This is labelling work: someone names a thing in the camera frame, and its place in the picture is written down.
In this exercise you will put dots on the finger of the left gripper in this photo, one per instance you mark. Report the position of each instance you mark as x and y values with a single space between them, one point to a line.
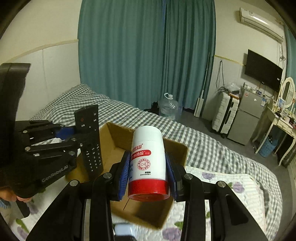
36 131
52 153

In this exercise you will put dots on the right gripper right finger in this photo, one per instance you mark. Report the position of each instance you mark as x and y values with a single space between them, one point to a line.
185 187

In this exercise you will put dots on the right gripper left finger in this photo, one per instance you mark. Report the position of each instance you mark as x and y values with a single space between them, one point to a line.
110 186

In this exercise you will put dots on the black TV remote control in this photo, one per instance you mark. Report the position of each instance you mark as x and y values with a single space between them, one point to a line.
87 129

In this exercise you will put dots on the white red-capped bottle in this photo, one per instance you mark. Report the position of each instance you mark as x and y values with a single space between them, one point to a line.
147 167

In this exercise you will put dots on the person's left hand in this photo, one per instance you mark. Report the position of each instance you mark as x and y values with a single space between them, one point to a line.
8 195

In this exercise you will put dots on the checkered bed sheet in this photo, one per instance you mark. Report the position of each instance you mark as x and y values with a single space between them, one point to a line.
204 152

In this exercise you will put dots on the brown cardboard box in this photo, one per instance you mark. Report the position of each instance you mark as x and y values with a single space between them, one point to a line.
115 140

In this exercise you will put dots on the white flat mop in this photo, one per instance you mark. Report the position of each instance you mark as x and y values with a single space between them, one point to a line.
200 99

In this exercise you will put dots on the large clear water jug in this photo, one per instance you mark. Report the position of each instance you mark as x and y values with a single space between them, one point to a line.
168 107

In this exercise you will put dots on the blue plastic basket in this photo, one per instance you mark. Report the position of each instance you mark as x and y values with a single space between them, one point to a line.
268 146

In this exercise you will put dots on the white suitcase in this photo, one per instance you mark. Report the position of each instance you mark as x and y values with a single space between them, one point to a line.
225 113

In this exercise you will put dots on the silver mini fridge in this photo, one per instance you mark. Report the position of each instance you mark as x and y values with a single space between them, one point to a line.
247 117

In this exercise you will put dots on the white dressing table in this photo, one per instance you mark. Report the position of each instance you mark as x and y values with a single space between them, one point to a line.
279 128

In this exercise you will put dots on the green window curtain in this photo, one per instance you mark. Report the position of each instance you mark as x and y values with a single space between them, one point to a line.
135 51

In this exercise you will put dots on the oval vanity mirror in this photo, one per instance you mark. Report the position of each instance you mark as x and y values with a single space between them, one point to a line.
287 93

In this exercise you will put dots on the white air conditioner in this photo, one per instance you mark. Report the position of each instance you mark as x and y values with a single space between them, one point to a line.
261 24

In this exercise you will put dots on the green side curtain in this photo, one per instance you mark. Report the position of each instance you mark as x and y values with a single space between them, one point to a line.
291 54

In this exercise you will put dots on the wall-mounted black television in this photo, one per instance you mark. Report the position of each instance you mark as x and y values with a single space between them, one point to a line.
263 70

